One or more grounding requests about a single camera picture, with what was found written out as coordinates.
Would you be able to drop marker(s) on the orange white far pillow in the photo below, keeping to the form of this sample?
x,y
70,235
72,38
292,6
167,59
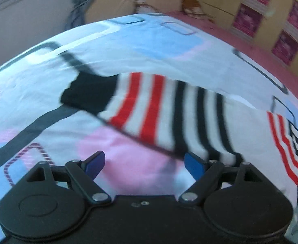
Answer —
x,y
192,8

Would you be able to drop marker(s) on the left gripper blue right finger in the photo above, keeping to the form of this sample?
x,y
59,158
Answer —
x,y
206,175

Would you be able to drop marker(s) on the cream built-in wardrobe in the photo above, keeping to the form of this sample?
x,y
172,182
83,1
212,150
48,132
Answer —
x,y
268,24

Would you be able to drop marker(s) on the orange white near pillow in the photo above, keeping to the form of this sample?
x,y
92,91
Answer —
x,y
141,6

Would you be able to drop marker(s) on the orange white pillow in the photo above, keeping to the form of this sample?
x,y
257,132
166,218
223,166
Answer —
x,y
141,6
192,8

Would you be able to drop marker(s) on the striped white black red sweater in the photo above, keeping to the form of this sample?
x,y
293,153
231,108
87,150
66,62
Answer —
x,y
179,117

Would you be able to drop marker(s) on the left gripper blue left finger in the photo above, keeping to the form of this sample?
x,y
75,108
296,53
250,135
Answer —
x,y
82,175

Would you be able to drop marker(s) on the patterned white blue bedsheet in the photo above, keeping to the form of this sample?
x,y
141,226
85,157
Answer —
x,y
39,135

